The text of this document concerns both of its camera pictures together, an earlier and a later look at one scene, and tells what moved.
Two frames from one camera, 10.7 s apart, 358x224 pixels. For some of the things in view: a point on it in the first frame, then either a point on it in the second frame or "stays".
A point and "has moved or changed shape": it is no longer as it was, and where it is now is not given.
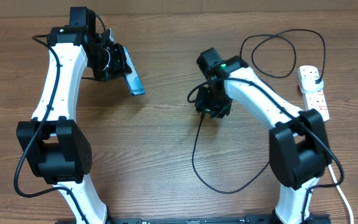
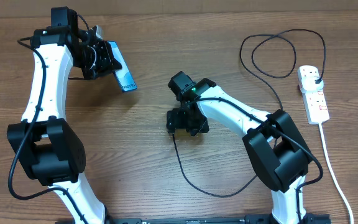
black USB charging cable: x=272 y=36 has moved or changed shape
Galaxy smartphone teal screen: x=134 y=82 has moved or changed shape
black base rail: x=199 y=219 stays
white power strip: x=316 y=99 stays
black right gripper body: x=214 y=103 → x=194 y=122
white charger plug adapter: x=307 y=84 stays
